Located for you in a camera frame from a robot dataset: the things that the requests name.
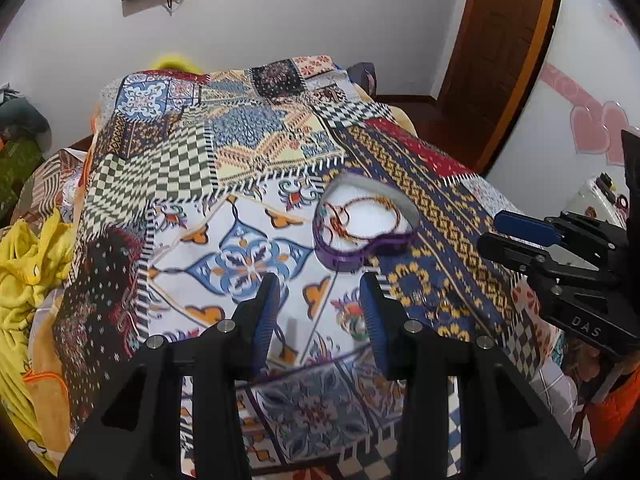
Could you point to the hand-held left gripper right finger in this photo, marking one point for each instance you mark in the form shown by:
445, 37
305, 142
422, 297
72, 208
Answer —
374, 310

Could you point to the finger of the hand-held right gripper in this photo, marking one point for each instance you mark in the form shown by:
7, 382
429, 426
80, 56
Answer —
507, 255
525, 227

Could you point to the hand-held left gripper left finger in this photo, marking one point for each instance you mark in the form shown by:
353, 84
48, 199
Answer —
264, 310

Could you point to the purple heart-shaped jewelry box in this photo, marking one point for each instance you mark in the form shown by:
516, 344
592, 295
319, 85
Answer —
365, 225

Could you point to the person's right forearm orange sleeve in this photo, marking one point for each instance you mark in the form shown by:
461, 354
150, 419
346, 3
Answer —
617, 400

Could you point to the white floral storage box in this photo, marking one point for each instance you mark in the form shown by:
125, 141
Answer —
597, 200

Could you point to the colourful patchwork printed blanket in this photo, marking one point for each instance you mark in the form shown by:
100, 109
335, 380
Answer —
240, 200

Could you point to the brown wooden door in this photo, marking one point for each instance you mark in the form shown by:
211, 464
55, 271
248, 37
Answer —
500, 60

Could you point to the yellow cloth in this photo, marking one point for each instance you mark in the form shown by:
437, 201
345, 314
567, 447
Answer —
30, 270

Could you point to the striped orange brown cloth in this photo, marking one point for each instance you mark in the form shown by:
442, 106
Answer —
47, 180

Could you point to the yellow pillow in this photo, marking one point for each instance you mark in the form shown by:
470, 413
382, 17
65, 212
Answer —
172, 62

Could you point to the grey green pillow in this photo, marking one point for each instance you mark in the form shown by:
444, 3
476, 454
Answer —
22, 117

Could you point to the pink heart wall sticker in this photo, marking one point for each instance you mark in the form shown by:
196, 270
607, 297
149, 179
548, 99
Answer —
590, 120

